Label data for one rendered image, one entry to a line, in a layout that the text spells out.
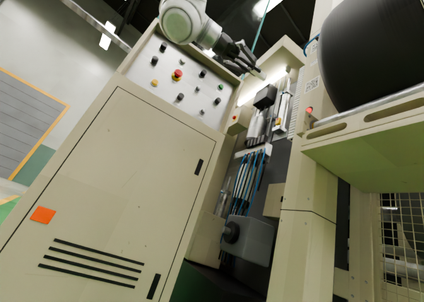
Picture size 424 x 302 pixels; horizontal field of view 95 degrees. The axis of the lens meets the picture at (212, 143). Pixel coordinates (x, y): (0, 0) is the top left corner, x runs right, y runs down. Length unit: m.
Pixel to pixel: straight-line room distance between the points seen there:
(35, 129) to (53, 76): 2.13
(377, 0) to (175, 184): 0.84
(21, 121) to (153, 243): 8.65
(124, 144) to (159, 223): 0.32
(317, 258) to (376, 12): 0.70
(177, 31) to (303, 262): 0.72
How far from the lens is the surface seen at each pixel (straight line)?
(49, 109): 9.32
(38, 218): 0.78
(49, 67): 9.95
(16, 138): 9.14
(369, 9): 0.77
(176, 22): 0.55
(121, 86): 0.88
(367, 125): 0.63
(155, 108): 0.86
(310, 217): 0.73
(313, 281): 0.74
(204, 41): 0.75
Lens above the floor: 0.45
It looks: 25 degrees up
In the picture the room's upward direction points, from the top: 20 degrees clockwise
